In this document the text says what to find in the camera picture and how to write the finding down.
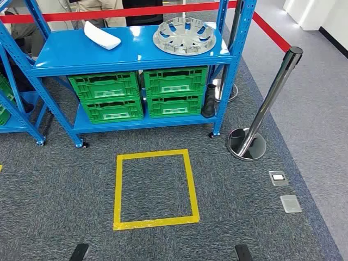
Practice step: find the grey plastic wheel hubcap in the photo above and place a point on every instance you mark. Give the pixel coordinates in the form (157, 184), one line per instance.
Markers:
(185, 38)

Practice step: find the blue metal shelf rack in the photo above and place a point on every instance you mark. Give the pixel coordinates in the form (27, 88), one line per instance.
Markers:
(13, 126)
(109, 54)

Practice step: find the white curved plastic part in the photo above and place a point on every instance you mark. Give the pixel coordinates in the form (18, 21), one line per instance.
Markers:
(102, 38)

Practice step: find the black ribbed rubber bellows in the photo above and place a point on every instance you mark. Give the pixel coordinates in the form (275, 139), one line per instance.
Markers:
(208, 102)

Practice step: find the black office chair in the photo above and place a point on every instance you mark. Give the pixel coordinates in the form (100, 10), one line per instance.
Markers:
(143, 10)

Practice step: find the red barrier belt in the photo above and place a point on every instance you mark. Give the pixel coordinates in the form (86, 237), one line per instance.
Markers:
(272, 33)
(109, 13)

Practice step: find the steel floor socket box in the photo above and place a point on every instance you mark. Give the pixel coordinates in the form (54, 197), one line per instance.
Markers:
(278, 177)

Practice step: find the person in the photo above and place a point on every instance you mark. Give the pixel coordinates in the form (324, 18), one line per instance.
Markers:
(109, 7)
(24, 36)

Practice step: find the steel floor cover plate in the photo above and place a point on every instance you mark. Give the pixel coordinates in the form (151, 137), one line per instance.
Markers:
(291, 204)

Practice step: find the chrome stanchion post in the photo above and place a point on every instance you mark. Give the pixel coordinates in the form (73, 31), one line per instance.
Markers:
(234, 21)
(272, 97)

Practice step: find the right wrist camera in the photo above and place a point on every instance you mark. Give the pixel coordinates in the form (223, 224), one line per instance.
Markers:
(244, 253)

